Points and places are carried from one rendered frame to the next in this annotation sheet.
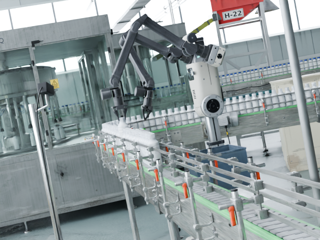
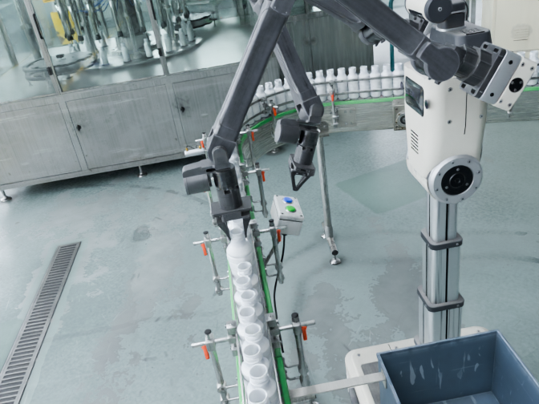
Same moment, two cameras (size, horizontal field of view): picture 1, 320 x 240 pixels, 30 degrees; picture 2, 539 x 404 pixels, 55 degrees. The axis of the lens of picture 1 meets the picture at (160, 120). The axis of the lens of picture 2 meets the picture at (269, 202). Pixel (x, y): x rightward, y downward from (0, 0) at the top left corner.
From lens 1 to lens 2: 2.75 m
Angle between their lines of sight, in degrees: 27
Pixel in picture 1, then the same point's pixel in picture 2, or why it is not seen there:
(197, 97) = (423, 157)
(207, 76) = (459, 116)
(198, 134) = (384, 116)
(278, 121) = (528, 109)
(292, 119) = not seen: outside the picture
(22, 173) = (129, 106)
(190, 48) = (440, 65)
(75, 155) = (200, 85)
